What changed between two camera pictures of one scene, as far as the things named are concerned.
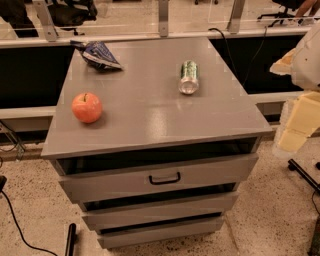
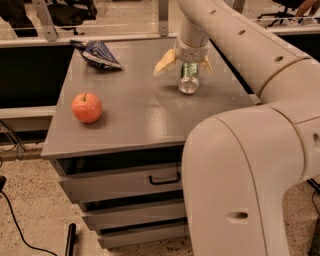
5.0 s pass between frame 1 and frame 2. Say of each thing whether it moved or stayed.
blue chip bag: stayed
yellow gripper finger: moved
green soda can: stayed
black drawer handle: stayed
